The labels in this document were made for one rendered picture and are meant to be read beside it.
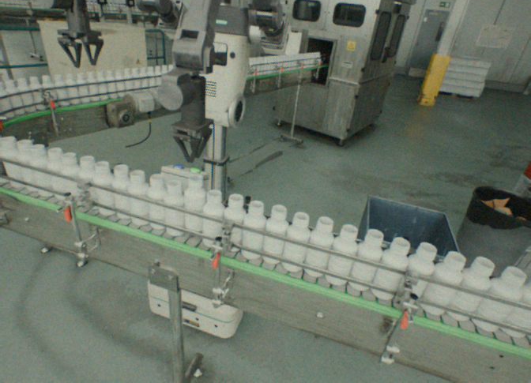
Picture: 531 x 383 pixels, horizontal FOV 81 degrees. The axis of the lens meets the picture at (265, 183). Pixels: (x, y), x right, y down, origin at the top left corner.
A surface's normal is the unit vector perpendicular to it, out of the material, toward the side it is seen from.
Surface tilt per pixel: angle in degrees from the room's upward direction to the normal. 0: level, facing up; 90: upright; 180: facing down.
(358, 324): 90
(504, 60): 90
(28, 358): 0
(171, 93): 89
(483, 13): 90
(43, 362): 0
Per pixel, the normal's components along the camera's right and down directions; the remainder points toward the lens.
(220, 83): -0.30, 0.44
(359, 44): -0.58, 0.35
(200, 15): -0.18, -0.15
